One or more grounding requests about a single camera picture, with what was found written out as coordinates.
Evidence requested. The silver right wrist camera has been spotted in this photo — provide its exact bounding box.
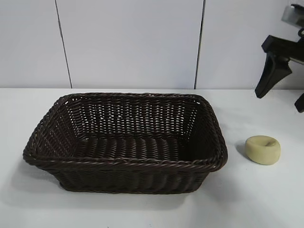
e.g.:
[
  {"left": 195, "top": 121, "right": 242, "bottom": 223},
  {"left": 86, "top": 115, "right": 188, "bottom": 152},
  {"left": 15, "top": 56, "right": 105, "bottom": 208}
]
[{"left": 282, "top": 4, "right": 304, "bottom": 27}]

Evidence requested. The pale yellow egg yolk pastry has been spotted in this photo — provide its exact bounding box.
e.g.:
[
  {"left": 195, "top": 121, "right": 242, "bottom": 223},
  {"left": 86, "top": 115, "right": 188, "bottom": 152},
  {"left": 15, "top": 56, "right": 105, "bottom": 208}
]
[{"left": 245, "top": 135, "right": 282, "bottom": 165}]

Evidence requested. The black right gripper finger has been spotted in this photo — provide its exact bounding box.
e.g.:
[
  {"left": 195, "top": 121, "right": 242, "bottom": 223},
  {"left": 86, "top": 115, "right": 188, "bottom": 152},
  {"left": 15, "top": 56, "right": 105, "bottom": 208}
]
[
  {"left": 255, "top": 55, "right": 293, "bottom": 98},
  {"left": 294, "top": 91, "right": 304, "bottom": 114}
]

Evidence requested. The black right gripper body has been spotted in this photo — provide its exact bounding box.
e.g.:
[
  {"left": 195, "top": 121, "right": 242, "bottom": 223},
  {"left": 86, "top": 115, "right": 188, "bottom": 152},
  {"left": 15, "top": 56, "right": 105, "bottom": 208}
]
[{"left": 261, "top": 35, "right": 304, "bottom": 65}]

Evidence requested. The dark brown wicker basket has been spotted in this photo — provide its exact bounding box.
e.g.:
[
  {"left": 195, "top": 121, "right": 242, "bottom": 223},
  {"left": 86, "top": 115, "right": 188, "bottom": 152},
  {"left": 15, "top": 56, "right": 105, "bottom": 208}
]
[{"left": 23, "top": 92, "right": 228, "bottom": 194}]

